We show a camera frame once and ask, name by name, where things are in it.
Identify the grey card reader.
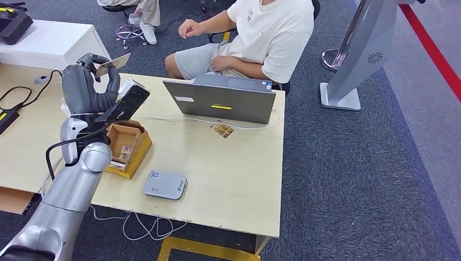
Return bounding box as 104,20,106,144
142,169,188,201

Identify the white cabinet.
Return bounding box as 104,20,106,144
0,18,111,78

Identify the autumn print ID card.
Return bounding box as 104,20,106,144
95,53,132,79

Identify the black stool chrome base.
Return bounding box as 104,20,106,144
102,4,149,51

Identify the grey kiosk stand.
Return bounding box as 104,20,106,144
319,0,426,111

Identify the person's right hand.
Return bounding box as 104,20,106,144
178,18,204,40

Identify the black power brick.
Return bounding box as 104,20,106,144
0,108,21,136

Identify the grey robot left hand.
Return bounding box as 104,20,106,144
61,53,122,116

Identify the looped black cable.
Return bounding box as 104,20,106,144
0,86,33,109

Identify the background person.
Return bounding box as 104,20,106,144
96,0,161,46

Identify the person's left hand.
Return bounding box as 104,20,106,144
210,55,235,73

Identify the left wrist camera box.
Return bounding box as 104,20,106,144
94,79,151,124

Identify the black remote controller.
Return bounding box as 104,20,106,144
0,2,34,46

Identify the cardboard organizer box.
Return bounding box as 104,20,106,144
104,120,153,180

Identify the black floor cable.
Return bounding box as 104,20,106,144
154,10,211,35

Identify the black cable with plug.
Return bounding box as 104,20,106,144
14,69,64,110

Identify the chrome stanchion post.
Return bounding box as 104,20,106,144
321,0,372,73

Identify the yellow metal frame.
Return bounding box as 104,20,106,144
157,237,261,261

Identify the grey laptop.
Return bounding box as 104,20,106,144
162,73,277,126

